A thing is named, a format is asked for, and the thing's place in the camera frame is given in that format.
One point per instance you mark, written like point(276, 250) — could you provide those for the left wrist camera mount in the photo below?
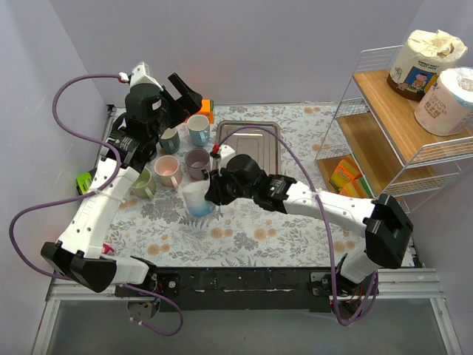
point(141, 74)

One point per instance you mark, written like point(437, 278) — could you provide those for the orange box at back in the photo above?
point(207, 109)

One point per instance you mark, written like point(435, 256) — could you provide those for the pink mug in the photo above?
point(168, 171)

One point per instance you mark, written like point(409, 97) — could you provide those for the green mug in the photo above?
point(145, 186)

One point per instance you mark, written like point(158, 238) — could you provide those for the purple mug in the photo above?
point(197, 163)

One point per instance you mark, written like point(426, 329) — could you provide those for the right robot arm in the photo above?
point(382, 222)

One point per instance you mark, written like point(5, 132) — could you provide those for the pink toilet paper roll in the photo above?
point(446, 108)

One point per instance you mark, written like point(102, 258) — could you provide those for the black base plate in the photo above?
point(244, 288)

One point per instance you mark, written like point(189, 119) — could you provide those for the light blue faceted mug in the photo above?
point(199, 129)

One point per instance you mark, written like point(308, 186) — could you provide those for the steel tray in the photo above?
point(257, 141)

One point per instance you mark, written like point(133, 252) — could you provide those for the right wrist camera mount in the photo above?
point(221, 155)

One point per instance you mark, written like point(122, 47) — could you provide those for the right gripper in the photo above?
point(215, 188)

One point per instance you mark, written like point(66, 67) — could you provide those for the green black box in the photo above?
point(84, 181)

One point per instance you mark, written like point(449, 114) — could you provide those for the aluminium frame rail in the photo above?
point(409, 317)

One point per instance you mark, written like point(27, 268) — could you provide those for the dark grey mug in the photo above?
point(170, 141)

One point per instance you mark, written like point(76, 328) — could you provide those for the orange pink sponge box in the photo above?
point(108, 250)

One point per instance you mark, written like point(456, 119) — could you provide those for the blue white mug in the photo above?
point(194, 197)

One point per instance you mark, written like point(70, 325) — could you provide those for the wire wooden shelf rack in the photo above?
point(376, 128)

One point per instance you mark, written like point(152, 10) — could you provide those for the orange yellow box on shelf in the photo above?
point(356, 188)

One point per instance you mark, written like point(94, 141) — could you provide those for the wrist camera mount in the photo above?
point(141, 74)
point(221, 155)

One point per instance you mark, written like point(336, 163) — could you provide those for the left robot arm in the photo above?
point(130, 145)

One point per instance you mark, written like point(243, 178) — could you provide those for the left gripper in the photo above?
point(171, 104)

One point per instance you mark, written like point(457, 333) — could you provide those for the cartoon toilet paper roll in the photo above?
point(420, 61)

